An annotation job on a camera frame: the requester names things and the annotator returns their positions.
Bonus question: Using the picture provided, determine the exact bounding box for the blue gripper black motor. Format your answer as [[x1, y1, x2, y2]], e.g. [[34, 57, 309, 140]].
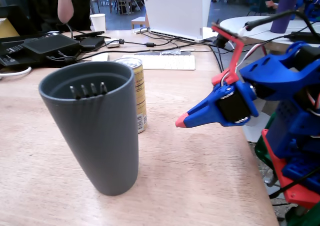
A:
[[175, 80, 260, 129]]

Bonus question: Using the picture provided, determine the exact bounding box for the fork with foil-wrapped handle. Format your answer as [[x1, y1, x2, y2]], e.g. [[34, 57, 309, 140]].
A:
[[69, 81, 109, 100]]

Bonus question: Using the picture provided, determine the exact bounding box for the person's bare forearm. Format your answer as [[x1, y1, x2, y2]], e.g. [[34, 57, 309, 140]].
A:
[[57, 0, 75, 25]]

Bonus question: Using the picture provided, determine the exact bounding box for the white keyboard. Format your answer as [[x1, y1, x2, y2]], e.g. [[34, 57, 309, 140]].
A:
[[121, 54, 196, 71]]

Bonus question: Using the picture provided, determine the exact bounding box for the yellow drink can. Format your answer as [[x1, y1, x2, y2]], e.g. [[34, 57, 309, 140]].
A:
[[113, 57, 148, 134]]

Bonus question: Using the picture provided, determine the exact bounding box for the crumpled foil piece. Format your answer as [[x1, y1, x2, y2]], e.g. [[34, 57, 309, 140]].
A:
[[159, 49, 182, 56]]

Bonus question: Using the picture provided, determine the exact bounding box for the green table clamp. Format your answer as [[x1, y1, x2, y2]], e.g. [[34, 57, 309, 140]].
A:
[[254, 111, 278, 177], [284, 201, 320, 226]]

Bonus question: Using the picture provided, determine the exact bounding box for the white laptop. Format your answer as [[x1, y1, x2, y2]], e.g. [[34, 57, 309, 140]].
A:
[[143, 0, 227, 43]]

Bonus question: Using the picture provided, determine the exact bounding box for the white usb hub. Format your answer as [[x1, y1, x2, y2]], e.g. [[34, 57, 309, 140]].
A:
[[131, 27, 151, 35]]

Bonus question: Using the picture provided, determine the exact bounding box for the tall gray plastic cup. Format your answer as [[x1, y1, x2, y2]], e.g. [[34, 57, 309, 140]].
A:
[[38, 62, 140, 196]]

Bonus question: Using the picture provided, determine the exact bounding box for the wooden bench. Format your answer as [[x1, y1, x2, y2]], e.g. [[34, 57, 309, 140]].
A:
[[131, 13, 150, 29]]

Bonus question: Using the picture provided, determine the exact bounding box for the small silver adapter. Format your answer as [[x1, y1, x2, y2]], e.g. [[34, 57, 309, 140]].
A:
[[104, 38, 121, 48]]

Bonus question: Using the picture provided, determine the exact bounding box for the black flat device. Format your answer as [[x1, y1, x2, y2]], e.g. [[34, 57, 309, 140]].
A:
[[289, 32, 320, 44]]

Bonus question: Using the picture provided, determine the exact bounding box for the purple bottle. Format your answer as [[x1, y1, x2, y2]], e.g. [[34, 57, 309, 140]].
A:
[[270, 0, 300, 34]]

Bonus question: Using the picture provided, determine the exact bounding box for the black power brick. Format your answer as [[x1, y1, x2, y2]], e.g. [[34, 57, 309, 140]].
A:
[[79, 35, 106, 51]]

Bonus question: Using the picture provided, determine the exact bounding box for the wooden chair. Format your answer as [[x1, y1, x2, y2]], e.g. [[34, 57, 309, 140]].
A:
[[115, 0, 131, 14]]

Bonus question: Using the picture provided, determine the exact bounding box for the black pen-shaped stick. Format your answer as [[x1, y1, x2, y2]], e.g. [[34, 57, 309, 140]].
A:
[[73, 30, 105, 39]]

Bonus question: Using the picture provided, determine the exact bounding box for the white paper cup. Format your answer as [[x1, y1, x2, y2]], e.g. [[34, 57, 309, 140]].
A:
[[89, 13, 107, 32]]

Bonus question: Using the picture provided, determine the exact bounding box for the distant blue robot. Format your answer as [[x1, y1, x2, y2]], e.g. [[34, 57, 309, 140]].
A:
[[296, 0, 320, 22]]

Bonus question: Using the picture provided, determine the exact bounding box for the person's black shirt torso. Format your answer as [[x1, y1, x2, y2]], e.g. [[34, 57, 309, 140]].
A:
[[24, 0, 92, 33]]

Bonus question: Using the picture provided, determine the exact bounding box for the black flat box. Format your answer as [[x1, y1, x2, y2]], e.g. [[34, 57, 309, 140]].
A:
[[22, 33, 81, 60]]

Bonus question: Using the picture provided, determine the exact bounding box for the black device with buttons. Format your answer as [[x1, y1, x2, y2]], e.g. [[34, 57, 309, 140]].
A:
[[0, 34, 51, 67]]

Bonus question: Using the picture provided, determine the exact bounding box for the yellow board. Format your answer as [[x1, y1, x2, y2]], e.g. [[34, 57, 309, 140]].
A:
[[0, 17, 20, 38]]

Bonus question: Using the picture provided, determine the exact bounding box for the red camera mount with camera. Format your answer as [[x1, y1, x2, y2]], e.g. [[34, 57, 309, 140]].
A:
[[211, 22, 245, 86]]

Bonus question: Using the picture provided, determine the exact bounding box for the red base plate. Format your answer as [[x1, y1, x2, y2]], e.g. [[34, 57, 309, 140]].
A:
[[261, 129, 320, 210]]

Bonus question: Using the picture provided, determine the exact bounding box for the black cable with ferrite bead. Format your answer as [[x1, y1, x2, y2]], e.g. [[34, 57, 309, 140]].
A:
[[118, 37, 181, 48]]

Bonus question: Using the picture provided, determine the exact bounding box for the round white pedestal table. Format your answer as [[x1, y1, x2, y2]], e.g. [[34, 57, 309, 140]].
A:
[[219, 15, 320, 143]]

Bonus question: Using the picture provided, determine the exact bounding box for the long black cable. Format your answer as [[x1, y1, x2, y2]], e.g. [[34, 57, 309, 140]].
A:
[[76, 42, 225, 72]]

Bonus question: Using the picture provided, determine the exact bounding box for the black camera cable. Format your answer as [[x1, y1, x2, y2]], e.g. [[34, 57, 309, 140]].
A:
[[245, 9, 320, 37]]

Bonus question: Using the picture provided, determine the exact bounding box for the thick white cable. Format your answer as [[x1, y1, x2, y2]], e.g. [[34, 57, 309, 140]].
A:
[[0, 66, 33, 78]]

